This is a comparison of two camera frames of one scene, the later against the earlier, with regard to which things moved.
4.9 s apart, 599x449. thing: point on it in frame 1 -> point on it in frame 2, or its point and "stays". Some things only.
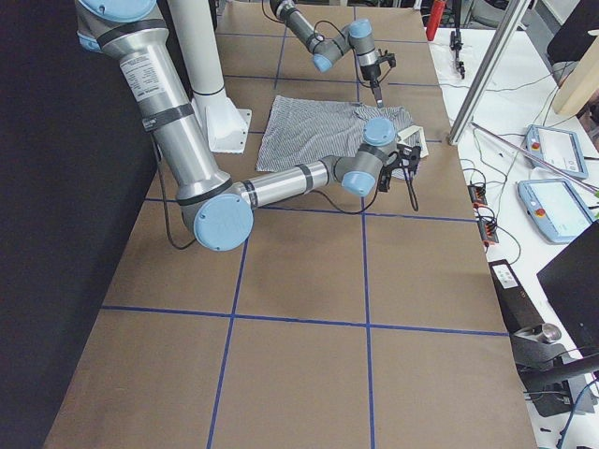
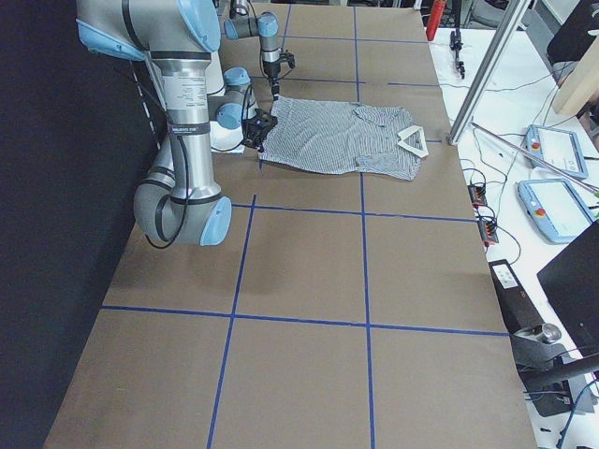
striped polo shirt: [307, 131] stays
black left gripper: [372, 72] -> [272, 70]
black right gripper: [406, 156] -> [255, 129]
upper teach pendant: [558, 147] stays
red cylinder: [434, 19] stays
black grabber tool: [455, 39] stays
